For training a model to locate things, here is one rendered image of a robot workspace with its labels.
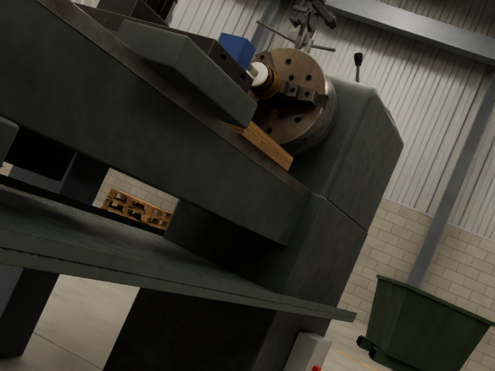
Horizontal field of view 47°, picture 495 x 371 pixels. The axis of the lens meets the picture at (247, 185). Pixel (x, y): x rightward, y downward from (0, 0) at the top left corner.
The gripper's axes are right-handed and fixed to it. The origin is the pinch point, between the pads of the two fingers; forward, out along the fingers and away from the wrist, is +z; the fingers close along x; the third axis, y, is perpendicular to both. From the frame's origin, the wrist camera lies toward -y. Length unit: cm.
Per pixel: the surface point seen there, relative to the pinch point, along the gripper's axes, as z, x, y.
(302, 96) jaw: 23.7, 27.4, -22.5
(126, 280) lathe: 80, 97, -42
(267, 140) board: 43, 50, -30
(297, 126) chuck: 31.8, 23.4, -23.0
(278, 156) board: 45, 41, -30
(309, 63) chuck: 12.5, 23.4, -18.3
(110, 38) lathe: 47, 108, -29
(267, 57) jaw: 15.3, 27.4, -6.4
